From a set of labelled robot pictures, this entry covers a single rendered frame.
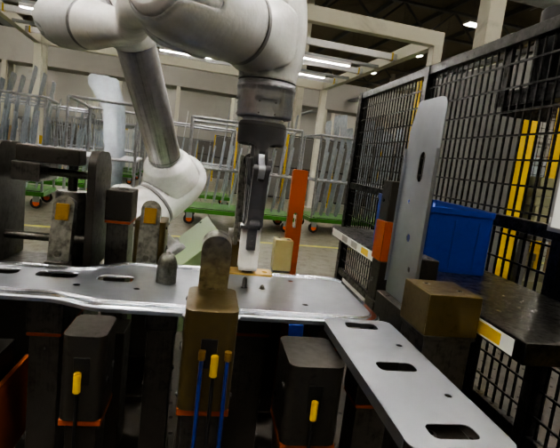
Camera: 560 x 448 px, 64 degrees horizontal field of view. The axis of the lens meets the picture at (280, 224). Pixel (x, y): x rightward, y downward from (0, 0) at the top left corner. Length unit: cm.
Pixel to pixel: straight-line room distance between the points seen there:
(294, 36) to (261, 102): 10
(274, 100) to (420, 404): 44
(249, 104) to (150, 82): 63
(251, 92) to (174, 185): 81
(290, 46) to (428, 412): 50
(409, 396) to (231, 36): 45
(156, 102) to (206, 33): 75
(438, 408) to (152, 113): 108
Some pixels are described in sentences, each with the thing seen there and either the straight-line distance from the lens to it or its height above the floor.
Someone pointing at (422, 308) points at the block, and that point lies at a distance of 66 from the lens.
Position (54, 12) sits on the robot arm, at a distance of 109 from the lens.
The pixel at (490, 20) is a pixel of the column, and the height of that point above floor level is 390.
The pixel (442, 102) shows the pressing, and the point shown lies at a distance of 75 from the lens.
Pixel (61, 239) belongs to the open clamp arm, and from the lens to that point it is 89.
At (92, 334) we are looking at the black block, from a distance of 57.
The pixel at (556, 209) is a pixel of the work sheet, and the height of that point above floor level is 119.
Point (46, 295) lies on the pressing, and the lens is 69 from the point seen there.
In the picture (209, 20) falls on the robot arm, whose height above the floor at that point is 136.
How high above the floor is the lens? 121
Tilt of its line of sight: 8 degrees down
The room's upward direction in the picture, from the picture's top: 7 degrees clockwise
